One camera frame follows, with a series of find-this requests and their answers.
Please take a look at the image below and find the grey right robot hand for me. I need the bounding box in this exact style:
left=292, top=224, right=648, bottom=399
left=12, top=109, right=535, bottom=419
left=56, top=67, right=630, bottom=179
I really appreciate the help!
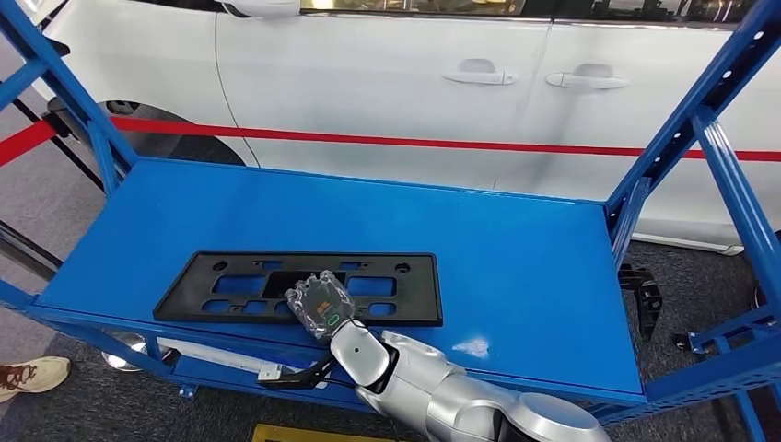
left=284, top=270, right=358, bottom=342

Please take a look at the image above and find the black plastic plate bracket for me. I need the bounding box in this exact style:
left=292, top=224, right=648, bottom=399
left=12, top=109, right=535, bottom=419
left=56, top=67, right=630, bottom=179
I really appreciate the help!
left=152, top=250, right=444, bottom=328

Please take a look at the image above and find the blue metal shelf rack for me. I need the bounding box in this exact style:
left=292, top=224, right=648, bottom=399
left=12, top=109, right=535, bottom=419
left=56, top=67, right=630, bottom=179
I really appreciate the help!
left=0, top=0, right=781, bottom=442

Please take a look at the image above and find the black plastic car part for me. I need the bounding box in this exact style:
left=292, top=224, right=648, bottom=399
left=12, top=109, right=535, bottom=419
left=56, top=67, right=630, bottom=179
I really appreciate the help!
left=617, top=263, right=664, bottom=342

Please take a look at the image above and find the yellow floor tape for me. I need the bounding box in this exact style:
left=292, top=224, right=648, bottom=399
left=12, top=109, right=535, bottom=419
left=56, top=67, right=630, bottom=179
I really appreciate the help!
left=251, top=424, right=398, bottom=442

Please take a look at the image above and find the white car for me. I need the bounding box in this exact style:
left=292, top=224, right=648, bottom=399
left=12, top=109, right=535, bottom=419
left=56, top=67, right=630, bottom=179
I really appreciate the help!
left=24, top=0, right=781, bottom=256

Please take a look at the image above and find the person's shoe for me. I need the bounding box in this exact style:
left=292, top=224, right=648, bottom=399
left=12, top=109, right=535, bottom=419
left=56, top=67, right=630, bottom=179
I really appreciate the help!
left=0, top=356, right=73, bottom=404

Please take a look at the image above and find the stanchion with chrome base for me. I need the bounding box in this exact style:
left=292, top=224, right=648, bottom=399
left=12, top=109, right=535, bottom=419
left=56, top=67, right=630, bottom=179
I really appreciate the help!
left=0, top=220, right=172, bottom=373

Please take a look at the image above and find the white car side mirror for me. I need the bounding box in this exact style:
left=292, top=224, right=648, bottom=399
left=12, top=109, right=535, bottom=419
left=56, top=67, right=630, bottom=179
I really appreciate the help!
left=213, top=0, right=301, bottom=19

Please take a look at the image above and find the black barrier stanchion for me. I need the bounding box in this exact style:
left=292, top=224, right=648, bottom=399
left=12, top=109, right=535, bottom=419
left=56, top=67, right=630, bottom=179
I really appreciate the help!
left=8, top=97, right=108, bottom=192

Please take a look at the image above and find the white car door handle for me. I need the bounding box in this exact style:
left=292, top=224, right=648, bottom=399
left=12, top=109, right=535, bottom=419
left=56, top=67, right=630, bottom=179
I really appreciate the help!
left=544, top=63, right=631, bottom=91
left=441, top=58, right=519, bottom=87

